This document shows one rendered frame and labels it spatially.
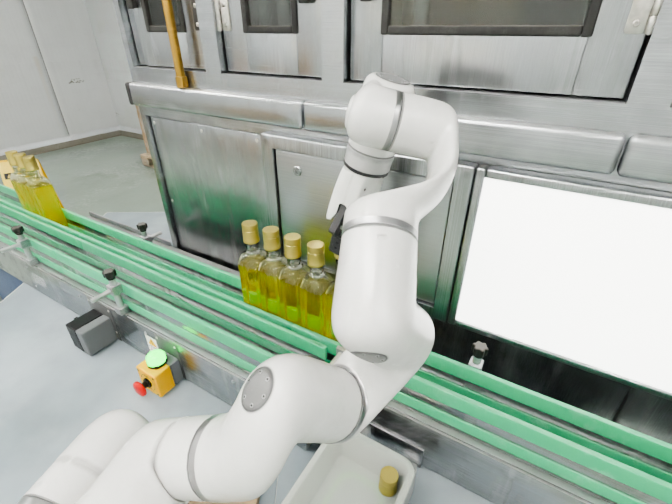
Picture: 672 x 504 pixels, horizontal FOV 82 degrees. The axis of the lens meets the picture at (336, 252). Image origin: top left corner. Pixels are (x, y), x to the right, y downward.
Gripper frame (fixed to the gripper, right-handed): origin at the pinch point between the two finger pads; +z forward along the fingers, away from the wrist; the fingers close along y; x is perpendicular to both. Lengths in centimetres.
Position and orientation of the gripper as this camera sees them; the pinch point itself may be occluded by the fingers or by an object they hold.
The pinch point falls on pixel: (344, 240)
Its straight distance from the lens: 70.6
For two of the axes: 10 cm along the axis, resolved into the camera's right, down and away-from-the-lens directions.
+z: -2.2, 7.7, 6.0
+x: 8.3, 4.7, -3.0
